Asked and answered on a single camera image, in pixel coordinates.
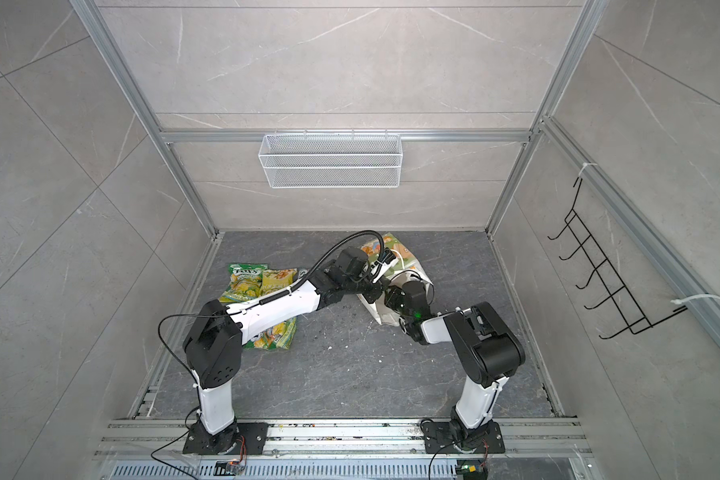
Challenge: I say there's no white floral paper bag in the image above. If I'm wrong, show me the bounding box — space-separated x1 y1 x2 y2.
357 233 435 326

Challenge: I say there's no yellow snack bag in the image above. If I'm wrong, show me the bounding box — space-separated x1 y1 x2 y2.
260 269 298 296

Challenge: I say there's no green Fox's candy bag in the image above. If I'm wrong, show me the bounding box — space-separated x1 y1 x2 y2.
243 318 297 350
218 263 268 304

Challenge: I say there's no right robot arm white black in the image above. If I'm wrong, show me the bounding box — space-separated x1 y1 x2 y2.
384 279 526 455

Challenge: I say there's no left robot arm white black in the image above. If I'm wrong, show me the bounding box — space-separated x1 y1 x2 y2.
170 230 398 458

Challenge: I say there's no white wire mesh basket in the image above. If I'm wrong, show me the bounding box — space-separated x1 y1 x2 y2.
258 133 404 189

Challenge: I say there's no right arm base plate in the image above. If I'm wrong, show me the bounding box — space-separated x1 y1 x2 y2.
419 419 506 455

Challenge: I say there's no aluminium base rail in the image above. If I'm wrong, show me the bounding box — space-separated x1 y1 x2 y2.
88 418 603 479

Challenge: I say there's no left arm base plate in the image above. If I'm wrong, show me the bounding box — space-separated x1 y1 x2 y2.
182 421 269 456

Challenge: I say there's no black wire hook rack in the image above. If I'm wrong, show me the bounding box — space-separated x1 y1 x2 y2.
547 178 688 340

